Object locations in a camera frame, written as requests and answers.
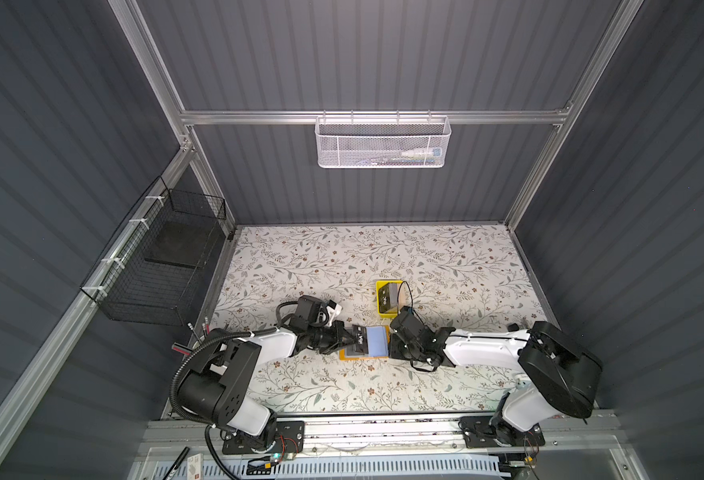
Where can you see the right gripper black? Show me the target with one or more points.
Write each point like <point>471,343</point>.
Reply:
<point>393,350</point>

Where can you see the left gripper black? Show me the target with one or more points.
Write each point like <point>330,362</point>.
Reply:
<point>337,331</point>

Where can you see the yellow leather card holder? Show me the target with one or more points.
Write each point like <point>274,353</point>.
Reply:
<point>378,342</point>

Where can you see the yellow plastic card tray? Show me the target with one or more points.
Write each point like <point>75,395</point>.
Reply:
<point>379,284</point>

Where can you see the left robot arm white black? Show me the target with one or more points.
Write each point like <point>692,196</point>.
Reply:
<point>211,385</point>

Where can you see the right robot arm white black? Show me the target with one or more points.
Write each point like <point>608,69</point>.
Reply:
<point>562,376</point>

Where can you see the stack of credit cards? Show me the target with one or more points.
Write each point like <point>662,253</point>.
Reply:
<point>389,298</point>

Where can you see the pen holder with pens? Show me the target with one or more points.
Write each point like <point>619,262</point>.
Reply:
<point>199,334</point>

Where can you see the black pad in basket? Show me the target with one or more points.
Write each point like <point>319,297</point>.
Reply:
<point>183,245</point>

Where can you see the white small box foreground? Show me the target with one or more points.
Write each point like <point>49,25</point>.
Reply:
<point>195,467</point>

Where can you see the white tube in basket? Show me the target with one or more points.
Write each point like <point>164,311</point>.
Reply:
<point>423,154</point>

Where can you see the black pen foreground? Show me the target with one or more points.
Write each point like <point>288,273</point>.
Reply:
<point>176,465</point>

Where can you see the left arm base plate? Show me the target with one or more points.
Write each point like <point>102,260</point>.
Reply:
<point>279,436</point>

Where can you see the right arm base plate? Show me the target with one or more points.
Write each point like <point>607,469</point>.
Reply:
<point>483,432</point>

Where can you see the black wire mesh basket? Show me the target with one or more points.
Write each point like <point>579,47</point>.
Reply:
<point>161,273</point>

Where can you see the aluminium front rail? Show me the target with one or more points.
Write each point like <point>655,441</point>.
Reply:
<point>382,433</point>

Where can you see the white wire mesh basket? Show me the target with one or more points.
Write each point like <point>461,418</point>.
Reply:
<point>348,142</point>

